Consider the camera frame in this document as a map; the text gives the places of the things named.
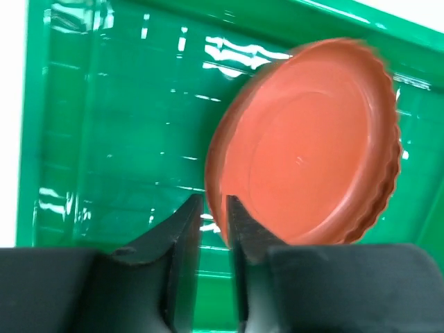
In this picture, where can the red round plate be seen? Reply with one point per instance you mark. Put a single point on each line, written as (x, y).
(310, 145)

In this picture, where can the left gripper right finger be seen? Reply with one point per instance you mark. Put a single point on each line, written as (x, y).
(242, 230)

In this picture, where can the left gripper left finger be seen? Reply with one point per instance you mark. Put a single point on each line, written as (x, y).
(161, 269)

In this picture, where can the green plastic bin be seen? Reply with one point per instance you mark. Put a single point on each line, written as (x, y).
(122, 99)

